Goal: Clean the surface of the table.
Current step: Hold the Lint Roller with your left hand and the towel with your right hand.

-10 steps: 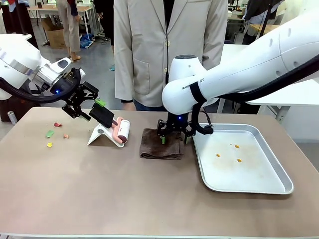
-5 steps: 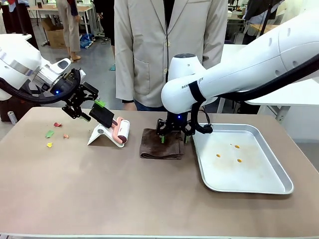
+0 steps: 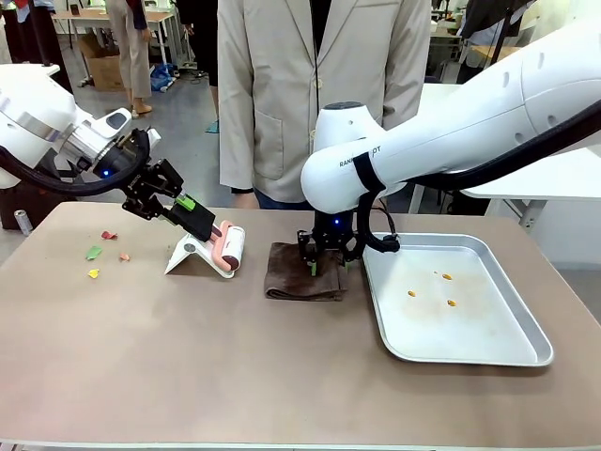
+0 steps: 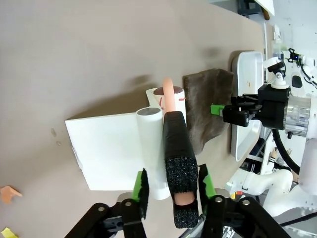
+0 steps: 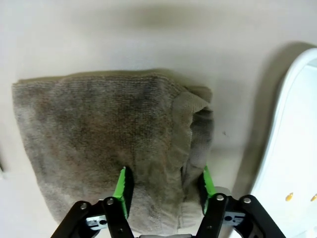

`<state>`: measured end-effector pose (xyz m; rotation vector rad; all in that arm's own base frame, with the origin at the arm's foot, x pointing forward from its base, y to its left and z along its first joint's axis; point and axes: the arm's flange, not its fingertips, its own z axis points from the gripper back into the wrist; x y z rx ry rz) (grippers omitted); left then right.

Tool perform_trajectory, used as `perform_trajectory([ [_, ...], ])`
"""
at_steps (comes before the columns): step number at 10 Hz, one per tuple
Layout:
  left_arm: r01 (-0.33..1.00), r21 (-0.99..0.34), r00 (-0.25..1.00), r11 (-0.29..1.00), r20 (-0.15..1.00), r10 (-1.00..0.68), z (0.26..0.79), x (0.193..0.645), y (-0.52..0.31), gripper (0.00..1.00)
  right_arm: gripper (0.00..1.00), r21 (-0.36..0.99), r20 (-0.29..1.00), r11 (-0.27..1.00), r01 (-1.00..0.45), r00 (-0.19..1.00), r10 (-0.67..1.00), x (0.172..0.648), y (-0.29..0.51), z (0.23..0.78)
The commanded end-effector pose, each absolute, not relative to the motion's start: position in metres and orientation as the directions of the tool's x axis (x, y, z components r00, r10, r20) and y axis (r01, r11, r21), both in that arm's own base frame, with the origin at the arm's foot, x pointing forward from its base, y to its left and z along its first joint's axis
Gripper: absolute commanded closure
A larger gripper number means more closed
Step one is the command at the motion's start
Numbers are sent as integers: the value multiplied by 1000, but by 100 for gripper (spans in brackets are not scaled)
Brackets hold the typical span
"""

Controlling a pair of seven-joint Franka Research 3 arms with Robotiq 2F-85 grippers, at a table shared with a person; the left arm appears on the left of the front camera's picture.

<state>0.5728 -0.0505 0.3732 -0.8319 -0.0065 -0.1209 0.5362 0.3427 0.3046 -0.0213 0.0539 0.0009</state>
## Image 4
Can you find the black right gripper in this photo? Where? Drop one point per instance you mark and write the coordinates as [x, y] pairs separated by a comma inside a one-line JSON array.
[[273, 106]]

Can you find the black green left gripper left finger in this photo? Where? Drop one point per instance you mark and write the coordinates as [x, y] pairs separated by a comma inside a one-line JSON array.
[[140, 193]]

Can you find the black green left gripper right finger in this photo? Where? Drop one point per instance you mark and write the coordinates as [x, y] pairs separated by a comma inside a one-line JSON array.
[[206, 188]]

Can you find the brown cloth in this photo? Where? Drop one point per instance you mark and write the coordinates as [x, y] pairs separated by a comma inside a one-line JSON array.
[[208, 99]]

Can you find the pink black lint roller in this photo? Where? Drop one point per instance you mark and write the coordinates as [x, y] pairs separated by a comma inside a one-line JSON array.
[[176, 138]]

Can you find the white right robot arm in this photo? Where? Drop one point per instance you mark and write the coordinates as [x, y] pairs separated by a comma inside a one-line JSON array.
[[309, 153]]

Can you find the white plastic tray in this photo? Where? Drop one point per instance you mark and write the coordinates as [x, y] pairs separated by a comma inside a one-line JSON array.
[[247, 67]]

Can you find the clear bottle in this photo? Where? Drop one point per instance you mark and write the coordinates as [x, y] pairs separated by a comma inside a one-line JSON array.
[[277, 47]]

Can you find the large clear plastic scrap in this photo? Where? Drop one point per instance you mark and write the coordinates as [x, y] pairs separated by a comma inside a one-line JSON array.
[[53, 132]]

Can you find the orange paper scrap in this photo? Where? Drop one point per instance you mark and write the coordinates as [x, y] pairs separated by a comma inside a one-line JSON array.
[[8, 194]]

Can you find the yellow paper scrap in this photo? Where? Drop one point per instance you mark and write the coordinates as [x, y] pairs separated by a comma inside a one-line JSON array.
[[7, 233]]

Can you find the black white wrist camera mount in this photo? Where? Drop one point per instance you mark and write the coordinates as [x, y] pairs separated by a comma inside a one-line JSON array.
[[278, 74]]

